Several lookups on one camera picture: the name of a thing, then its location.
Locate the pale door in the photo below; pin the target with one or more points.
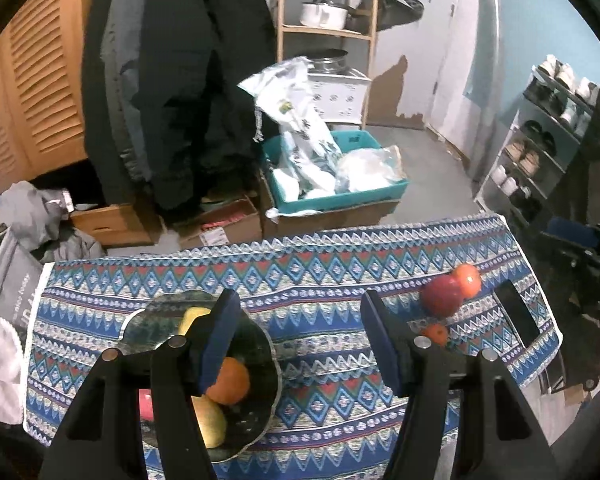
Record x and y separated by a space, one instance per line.
470 60

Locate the grey hanging jacket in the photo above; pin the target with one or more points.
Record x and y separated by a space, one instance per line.
130 125

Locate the brown cardboard box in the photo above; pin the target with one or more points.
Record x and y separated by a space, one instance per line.
330 224

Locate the blue patterned tablecloth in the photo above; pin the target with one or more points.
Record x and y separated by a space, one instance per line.
320 280

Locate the white fleece cloth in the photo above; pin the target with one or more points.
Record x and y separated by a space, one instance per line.
0 360

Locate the black hanging jacket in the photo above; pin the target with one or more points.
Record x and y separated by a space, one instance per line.
96 110

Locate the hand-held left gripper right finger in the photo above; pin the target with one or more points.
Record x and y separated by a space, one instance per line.
382 340

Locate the clear plastic bag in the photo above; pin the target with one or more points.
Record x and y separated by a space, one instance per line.
370 170

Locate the wooden drawer box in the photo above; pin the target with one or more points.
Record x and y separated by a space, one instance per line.
115 225

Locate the wooden shelf rack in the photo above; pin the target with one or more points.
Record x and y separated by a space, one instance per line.
372 35

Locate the wooden louvered wardrobe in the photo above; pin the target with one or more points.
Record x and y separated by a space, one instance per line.
35 90

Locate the round steel sieve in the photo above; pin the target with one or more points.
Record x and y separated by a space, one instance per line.
330 62

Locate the grey clothes pile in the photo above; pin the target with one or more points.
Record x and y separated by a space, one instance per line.
25 210

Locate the grey tote bag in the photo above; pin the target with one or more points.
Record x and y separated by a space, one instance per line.
15 280

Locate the black hanging coat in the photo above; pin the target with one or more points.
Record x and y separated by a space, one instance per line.
205 60

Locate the dark green glass bowl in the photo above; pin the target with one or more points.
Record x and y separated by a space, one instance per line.
252 415

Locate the metal shoe rack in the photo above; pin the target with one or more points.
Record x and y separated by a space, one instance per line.
522 115

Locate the white lattice basket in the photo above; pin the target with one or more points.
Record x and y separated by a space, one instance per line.
340 97

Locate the yellow pear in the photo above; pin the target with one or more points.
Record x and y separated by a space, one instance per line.
192 319
211 422

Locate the black phone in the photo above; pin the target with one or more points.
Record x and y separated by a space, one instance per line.
517 312

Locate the red apple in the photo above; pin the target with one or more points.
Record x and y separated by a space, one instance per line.
442 296
147 405

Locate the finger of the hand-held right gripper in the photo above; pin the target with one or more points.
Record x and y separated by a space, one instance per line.
572 232
575 255

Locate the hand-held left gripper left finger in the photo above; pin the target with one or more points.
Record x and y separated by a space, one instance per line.
220 340

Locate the shoe rack with shoes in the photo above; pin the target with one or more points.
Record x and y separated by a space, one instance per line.
562 75

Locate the white rice bag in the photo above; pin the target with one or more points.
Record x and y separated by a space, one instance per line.
300 125

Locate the teal plastic crate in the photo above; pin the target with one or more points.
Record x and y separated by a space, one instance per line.
330 205

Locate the red printed cardboard box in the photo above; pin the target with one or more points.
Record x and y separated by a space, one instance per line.
220 230

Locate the olive hanging bag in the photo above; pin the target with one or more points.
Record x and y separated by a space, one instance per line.
400 10

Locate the small tangerine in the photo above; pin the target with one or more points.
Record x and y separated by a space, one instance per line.
436 334

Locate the large orange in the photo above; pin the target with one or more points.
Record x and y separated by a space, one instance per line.
232 382
470 280

